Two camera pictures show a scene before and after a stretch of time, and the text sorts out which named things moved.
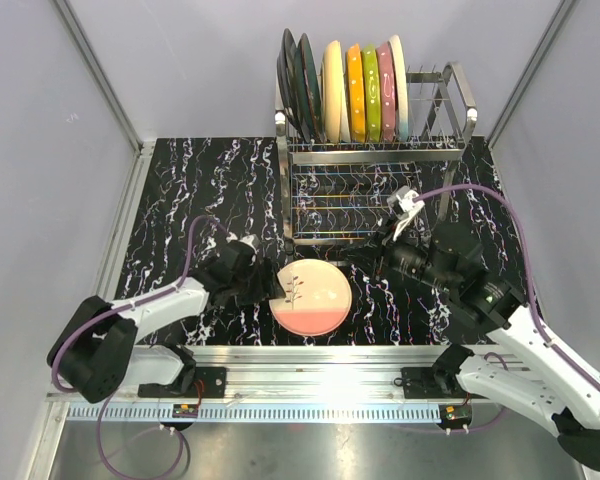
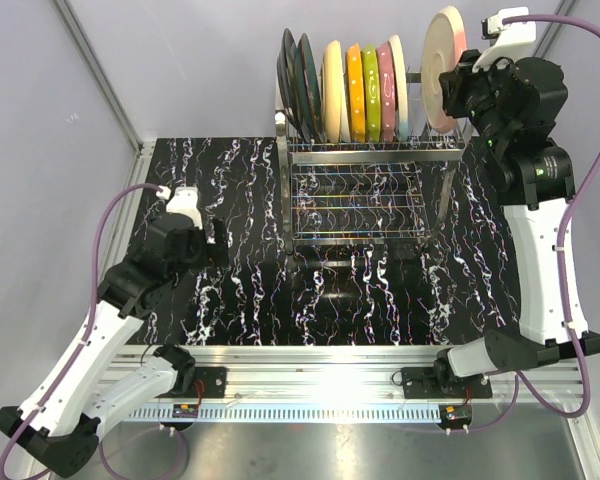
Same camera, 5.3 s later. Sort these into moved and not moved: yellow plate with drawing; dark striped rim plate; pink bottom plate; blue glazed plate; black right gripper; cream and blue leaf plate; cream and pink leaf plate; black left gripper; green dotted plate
Moved: black left gripper; black right gripper; cream and pink leaf plate
Not moved: green dotted plate; cream and blue leaf plate; pink bottom plate; dark striped rim plate; blue glazed plate; yellow plate with drawing
